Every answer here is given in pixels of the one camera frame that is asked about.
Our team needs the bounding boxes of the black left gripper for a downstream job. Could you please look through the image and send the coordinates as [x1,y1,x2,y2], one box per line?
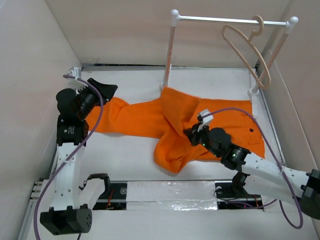
[78,78,118,120]

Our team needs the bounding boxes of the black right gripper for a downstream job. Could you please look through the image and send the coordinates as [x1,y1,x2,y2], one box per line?
[184,121,222,158]

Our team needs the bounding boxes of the orange trousers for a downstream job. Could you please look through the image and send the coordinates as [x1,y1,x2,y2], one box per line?
[86,87,265,174]

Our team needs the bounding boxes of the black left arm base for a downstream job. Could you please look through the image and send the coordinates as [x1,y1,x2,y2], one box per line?
[78,173,128,211]

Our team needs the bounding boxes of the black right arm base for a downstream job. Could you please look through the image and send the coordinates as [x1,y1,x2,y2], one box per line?
[213,172,263,210]

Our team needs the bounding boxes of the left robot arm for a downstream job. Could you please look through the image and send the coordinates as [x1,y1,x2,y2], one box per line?
[33,78,118,239]

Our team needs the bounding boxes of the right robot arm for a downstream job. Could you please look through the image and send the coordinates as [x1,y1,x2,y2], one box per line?
[183,123,320,220]

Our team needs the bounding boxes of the wooden clothes hanger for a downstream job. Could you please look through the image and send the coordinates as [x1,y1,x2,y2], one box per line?
[221,15,272,90]

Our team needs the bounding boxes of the white foam front panel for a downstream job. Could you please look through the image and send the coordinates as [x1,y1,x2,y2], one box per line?
[26,177,318,240]

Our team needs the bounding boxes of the white clothes rack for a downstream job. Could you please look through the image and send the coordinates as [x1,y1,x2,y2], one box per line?
[159,9,299,118]

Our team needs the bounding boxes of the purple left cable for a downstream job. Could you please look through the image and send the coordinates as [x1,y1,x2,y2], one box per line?
[33,74,105,240]

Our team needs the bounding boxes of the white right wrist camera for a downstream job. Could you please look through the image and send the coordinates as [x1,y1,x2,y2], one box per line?
[197,109,214,132]

